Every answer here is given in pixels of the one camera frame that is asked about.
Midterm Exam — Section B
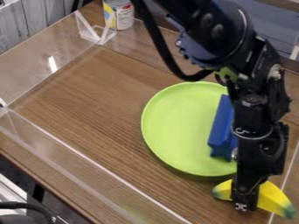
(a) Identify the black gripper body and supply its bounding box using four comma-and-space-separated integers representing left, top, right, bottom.
232, 122, 292, 180

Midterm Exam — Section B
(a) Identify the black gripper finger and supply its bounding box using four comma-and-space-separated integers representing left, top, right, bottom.
230, 172, 270, 212

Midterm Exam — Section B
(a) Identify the yellow toy banana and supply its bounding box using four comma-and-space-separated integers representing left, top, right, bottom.
213, 179, 297, 219

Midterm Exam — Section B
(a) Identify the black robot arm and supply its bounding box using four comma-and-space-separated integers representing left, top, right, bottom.
131, 0, 293, 213

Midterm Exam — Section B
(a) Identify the green plate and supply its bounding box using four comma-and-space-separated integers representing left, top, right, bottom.
141, 81, 237, 177

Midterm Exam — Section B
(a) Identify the blue star-shaped block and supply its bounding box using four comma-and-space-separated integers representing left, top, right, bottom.
209, 94, 240, 162

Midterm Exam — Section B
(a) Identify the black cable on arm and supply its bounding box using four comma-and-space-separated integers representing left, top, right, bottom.
131, 0, 216, 82

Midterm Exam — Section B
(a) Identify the clear acrylic front wall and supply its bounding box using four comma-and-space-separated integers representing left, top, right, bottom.
0, 106, 191, 224

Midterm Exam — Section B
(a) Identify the clear acrylic corner bracket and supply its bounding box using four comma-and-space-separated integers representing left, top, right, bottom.
74, 10, 118, 46

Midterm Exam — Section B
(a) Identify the black floor cable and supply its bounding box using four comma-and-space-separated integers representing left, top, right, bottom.
0, 201, 61, 224

